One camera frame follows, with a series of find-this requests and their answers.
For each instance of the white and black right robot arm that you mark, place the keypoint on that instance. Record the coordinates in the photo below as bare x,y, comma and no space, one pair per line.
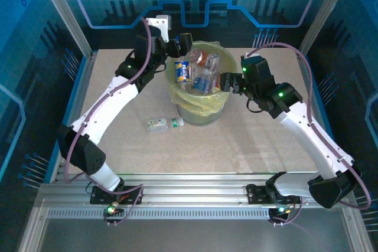
307,137

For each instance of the aluminium frame post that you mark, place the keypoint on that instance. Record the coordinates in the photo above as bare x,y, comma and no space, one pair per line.
326,13
63,13

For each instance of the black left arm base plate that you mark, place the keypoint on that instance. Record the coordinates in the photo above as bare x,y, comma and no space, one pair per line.
130,196

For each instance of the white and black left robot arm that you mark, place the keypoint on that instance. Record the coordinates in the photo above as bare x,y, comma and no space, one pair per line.
103,107

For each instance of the aluminium mounting rail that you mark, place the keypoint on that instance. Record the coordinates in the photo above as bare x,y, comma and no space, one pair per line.
192,188

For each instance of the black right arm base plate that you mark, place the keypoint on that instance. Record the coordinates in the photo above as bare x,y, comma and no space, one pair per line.
257,194

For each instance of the yellow plastic bin liner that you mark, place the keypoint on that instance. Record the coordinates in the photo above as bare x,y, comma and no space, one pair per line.
200,103

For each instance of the round mesh waste bin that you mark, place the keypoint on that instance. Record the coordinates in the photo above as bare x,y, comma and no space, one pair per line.
198,119

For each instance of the clear bottle with green labels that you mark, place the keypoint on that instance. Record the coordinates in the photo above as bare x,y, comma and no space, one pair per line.
159,124

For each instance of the grey metal base panel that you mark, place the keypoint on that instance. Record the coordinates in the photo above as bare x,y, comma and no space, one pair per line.
206,234

